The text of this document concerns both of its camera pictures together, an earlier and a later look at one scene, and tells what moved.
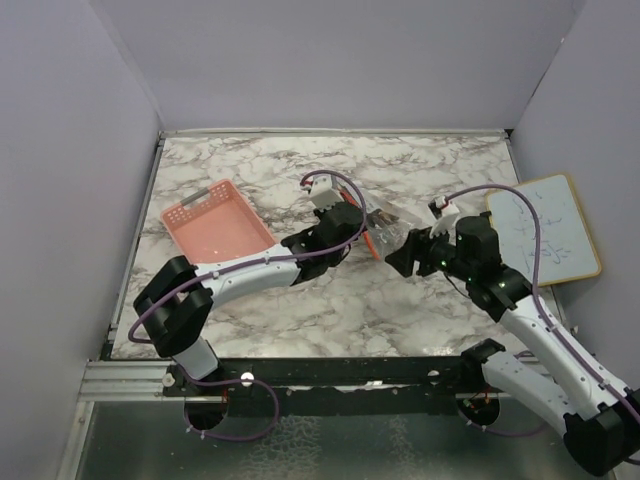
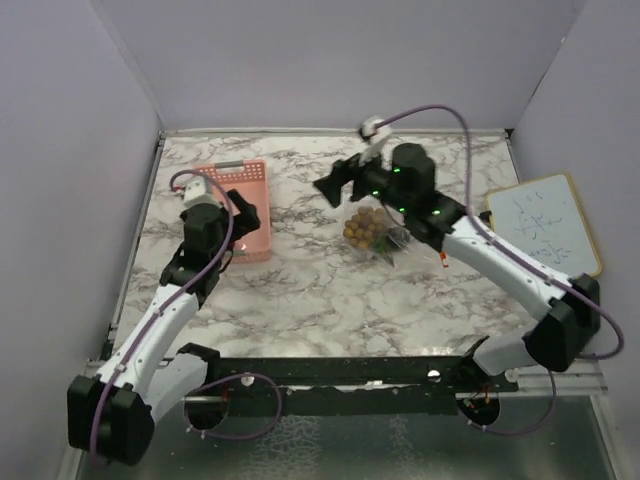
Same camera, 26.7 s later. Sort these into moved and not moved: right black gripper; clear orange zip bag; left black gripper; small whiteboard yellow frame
Moved: left black gripper; right black gripper
Not moved: clear orange zip bag; small whiteboard yellow frame
